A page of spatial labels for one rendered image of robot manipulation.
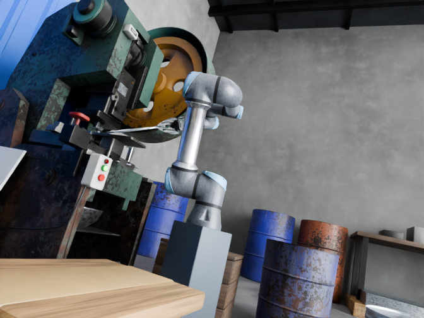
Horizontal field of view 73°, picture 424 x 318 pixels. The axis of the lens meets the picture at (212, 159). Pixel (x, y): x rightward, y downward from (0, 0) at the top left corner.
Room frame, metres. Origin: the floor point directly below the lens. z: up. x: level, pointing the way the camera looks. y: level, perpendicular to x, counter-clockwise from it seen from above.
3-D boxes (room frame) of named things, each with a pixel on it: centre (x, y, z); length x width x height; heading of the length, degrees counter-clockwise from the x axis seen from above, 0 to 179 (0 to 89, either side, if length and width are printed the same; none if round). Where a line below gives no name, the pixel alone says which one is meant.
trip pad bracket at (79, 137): (1.13, 0.55, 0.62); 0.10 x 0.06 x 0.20; 158
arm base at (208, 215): (1.25, -0.03, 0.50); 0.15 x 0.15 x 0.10
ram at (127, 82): (1.49, 0.61, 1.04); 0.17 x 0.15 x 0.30; 68
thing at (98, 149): (1.51, 0.65, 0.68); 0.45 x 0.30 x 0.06; 158
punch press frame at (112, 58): (1.56, 0.78, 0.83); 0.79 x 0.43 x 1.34; 68
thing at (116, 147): (1.44, 0.49, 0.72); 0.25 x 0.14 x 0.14; 68
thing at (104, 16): (1.28, 0.76, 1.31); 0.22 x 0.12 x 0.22; 68
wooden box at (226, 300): (1.70, -0.08, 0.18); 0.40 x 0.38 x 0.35; 74
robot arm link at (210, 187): (1.25, -0.02, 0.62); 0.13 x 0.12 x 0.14; 85
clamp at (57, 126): (1.35, 0.71, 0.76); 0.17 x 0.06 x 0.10; 158
